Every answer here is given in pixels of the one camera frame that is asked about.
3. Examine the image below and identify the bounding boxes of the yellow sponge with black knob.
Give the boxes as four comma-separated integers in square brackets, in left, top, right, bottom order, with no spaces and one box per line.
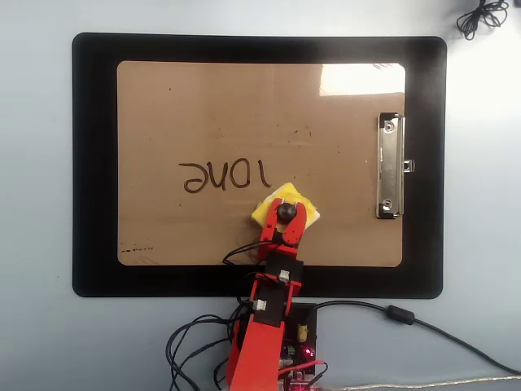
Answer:
[248,182,322,230]

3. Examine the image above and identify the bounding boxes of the black robot arm wires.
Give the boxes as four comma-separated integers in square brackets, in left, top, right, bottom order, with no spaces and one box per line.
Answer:
[165,238,286,391]

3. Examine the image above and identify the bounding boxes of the black cable with ferrite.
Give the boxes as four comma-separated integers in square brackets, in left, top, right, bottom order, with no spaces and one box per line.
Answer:
[315,300,521,375]

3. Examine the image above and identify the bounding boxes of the silver metal clipboard clip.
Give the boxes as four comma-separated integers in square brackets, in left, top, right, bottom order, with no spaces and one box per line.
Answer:
[374,112,416,220]

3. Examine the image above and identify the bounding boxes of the brown clipboard board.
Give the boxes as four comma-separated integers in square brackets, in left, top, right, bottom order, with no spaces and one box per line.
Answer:
[116,60,407,269]

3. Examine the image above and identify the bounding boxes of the black base with circuit board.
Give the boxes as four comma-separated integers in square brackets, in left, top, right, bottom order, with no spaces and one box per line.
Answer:
[280,303,319,391]

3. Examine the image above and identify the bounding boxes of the silver braided cable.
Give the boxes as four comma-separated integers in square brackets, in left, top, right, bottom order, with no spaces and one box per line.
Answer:
[313,374,521,391]

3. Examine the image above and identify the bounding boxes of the black desk mat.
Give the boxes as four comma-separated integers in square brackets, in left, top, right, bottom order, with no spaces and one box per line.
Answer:
[72,32,448,299]

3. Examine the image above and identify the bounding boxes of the red jumper wire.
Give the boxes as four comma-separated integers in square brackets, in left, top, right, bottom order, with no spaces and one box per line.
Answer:
[280,360,329,384]

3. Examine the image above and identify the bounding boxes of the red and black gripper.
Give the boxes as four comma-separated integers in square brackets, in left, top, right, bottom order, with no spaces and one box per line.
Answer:
[258,198,309,286]

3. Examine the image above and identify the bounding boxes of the black coiled cable bundle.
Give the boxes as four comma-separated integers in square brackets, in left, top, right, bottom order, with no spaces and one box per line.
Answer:
[455,0,509,41]

